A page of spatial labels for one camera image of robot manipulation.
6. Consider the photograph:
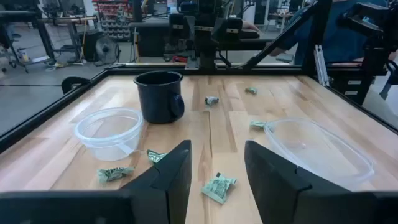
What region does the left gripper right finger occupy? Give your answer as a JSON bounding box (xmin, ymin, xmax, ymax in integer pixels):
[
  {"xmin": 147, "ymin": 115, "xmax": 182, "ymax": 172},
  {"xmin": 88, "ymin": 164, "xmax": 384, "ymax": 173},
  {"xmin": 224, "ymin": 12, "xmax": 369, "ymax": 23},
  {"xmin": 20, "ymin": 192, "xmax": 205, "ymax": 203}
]
[{"xmin": 244, "ymin": 140, "xmax": 352, "ymax": 224}]

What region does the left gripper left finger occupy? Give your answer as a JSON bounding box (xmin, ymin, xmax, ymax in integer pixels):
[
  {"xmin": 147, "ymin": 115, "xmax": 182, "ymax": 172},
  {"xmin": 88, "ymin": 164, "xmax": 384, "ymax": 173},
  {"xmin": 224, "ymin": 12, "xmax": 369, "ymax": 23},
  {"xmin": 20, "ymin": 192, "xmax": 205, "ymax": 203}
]
[{"xmin": 119, "ymin": 139, "xmax": 193, "ymax": 224}]

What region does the black enamel mug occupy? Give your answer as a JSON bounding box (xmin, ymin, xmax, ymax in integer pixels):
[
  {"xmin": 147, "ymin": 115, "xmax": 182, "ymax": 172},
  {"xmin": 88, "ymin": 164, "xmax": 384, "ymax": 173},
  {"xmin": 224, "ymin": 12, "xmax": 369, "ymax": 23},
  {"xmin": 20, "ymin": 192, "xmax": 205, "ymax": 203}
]
[{"xmin": 133, "ymin": 70, "xmax": 185, "ymax": 124}]

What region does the rectangular clear plastic container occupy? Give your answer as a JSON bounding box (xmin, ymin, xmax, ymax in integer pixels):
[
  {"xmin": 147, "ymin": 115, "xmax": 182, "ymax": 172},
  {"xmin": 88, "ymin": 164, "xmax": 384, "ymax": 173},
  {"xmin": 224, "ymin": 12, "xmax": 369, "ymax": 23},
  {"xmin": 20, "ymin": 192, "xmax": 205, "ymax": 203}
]
[{"xmin": 263, "ymin": 117, "xmax": 376, "ymax": 191}]

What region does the round clear plastic container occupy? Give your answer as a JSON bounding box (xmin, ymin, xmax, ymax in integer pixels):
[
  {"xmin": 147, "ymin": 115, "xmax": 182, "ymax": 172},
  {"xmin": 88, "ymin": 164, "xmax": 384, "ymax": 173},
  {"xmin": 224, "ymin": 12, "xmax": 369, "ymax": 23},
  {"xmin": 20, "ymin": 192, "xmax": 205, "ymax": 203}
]
[{"xmin": 73, "ymin": 107, "xmax": 144, "ymax": 162}]

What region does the silver aluminium strut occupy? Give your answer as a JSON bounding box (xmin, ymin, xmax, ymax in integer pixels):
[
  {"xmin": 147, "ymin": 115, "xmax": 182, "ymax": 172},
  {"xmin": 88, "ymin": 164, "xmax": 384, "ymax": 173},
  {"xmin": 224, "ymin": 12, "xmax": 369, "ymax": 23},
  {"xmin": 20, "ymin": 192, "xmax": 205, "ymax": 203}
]
[{"xmin": 313, "ymin": 44, "xmax": 330, "ymax": 88}]

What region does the black background desk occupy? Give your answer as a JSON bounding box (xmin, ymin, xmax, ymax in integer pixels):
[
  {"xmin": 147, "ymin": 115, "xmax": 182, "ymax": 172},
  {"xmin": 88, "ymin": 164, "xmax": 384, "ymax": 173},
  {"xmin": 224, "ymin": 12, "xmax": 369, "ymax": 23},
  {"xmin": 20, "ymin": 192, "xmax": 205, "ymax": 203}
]
[{"xmin": 129, "ymin": 21, "xmax": 200, "ymax": 58}]

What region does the black floor fan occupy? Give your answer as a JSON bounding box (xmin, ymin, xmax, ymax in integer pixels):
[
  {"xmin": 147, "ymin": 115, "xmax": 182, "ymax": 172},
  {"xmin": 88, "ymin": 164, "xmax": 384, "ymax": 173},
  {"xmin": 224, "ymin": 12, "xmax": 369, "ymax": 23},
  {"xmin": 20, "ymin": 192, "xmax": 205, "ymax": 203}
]
[{"xmin": 93, "ymin": 34, "xmax": 121, "ymax": 67}]

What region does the black equipment stand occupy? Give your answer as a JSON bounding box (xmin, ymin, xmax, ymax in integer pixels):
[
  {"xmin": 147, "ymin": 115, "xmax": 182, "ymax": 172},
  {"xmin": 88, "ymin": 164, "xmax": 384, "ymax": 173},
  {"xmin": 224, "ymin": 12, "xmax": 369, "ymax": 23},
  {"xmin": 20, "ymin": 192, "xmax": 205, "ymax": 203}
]
[{"xmin": 337, "ymin": 1, "xmax": 398, "ymax": 105}]

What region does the person's hand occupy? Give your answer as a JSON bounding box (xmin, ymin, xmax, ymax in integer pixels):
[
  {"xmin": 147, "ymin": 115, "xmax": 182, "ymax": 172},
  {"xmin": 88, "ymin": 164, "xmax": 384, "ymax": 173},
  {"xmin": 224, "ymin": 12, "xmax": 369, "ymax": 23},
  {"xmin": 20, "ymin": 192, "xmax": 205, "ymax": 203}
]
[{"xmin": 241, "ymin": 20, "xmax": 261, "ymax": 34}]

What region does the person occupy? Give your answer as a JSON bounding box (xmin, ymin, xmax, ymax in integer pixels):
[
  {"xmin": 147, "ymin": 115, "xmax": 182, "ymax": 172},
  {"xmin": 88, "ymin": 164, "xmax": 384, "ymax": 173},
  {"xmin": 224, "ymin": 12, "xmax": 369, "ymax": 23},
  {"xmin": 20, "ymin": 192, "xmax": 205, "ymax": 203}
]
[{"xmin": 269, "ymin": 0, "xmax": 389, "ymax": 66}]

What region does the red parts bin shelf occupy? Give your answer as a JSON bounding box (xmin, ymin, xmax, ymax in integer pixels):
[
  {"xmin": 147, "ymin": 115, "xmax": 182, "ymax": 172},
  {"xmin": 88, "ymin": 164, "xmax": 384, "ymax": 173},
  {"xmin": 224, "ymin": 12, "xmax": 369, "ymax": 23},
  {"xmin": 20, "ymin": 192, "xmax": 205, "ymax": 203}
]
[{"xmin": 92, "ymin": 0, "xmax": 131, "ymax": 40}]

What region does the black-legged background workbench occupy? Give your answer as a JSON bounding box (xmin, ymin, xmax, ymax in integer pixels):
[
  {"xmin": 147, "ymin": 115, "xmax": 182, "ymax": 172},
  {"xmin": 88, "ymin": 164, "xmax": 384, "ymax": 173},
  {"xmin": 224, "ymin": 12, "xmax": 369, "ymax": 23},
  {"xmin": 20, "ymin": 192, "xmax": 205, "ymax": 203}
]
[{"xmin": 0, "ymin": 11, "xmax": 99, "ymax": 66}]

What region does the black table-edge bracket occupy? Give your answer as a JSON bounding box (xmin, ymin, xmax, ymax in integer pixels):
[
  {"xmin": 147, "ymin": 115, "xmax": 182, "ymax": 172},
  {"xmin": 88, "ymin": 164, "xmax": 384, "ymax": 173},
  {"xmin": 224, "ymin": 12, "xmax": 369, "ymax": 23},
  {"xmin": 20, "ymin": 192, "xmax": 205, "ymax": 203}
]
[{"xmin": 61, "ymin": 76, "xmax": 91, "ymax": 95}]

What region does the black rig frame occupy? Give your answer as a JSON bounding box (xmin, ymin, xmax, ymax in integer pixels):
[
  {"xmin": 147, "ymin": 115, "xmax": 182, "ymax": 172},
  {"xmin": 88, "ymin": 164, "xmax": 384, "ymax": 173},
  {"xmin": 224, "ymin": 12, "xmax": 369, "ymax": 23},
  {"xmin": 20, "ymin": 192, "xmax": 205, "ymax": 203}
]
[{"xmin": 242, "ymin": 0, "xmax": 331, "ymax": 77}]

